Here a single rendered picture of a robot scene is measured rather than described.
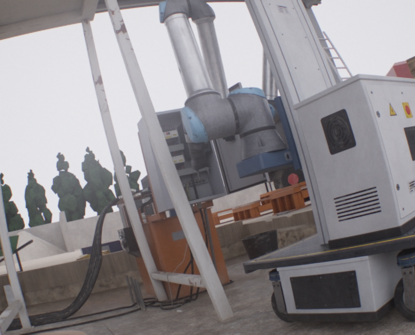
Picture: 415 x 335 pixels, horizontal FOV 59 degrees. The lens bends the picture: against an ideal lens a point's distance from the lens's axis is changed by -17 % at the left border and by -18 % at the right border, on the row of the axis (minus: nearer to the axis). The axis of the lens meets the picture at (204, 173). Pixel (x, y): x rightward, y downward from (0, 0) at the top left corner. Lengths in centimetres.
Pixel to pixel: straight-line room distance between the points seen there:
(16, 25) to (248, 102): 241
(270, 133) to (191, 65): 42
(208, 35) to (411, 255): 133
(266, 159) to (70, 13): 245
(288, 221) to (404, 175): 309
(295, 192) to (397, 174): 374
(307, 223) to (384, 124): 284
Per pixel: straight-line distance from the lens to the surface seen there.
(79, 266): 481
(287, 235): 438
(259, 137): 166
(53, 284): 482
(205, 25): 199
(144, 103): 237
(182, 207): 219
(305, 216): 409
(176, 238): 317
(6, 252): 318
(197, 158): 216
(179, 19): 191
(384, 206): 133
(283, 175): 1095
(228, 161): 274
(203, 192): 292
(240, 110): 167
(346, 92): 136
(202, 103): 166
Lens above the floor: 55
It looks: 5 degrees up
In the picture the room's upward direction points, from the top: 15 degrees counter-clockwise
